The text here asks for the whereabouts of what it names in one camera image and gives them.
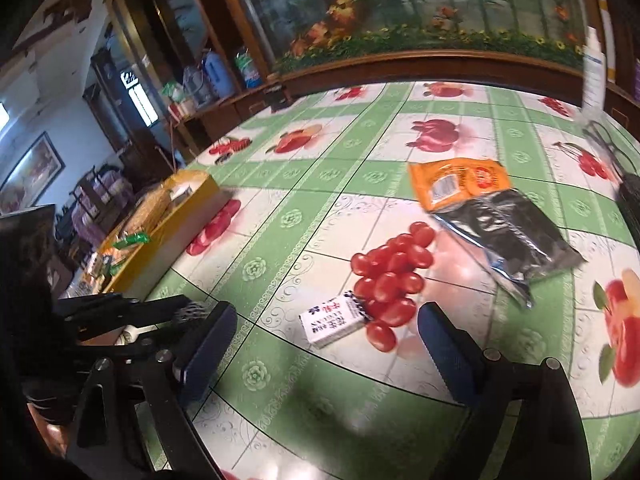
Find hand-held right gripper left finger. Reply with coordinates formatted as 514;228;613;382
65;301;238;480

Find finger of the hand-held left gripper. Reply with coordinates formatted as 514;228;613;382
55;294;208;333

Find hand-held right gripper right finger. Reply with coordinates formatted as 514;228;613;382
417;302;593;480

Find small green yellow wafer packet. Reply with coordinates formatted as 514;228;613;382
112;231;151;251

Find yellow-edged cardboard box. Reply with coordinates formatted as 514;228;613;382
75;169;223;295

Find small blue white box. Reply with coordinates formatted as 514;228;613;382
299;290;373;350

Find orange snack packet round logo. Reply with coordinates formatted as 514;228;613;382
407;157;512;212

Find wooden chair with cloth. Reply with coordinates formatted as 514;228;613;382
70;165;136;241

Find dark silver foil snack packet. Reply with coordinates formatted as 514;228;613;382
431;189;587;310

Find fruit print tablecloth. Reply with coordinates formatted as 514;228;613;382
145;80;640;480

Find red white carton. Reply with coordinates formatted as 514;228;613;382
167;100;198;120

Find grey thermos jug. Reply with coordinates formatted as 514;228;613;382
182;65;211;106

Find black glasses case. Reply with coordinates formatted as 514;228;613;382
617;172;640;226

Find blue thermos jug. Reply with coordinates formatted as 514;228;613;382
202;50;236;98

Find black jar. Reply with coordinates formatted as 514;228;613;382
265;82;292;111

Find black eyeglasses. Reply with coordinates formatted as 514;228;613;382
582;120;633;171

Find blue green plastic bag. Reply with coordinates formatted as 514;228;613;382
235;47;263;88

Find white spray bottle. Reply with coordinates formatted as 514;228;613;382
581;25;608;110

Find large aquarium with plants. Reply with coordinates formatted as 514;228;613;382
220;0;588;73

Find framed wall picture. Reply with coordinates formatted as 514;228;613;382
0;131;66;213

